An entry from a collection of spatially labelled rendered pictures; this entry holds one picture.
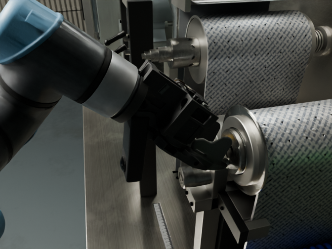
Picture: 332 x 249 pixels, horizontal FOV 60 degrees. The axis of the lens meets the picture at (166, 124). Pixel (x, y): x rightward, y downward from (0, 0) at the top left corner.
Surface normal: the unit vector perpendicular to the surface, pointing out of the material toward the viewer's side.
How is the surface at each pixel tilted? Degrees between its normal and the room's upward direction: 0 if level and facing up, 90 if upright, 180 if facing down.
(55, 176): 0
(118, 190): 0
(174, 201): 0
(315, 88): 90
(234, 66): 92
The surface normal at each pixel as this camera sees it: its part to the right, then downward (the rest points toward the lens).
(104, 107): -0.07, 0.81
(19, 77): -0.20, 0.43
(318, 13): -0.97, 0.13
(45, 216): 0.00, -0.84
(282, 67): 0.25, 0.54
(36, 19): 0.58, -0.18
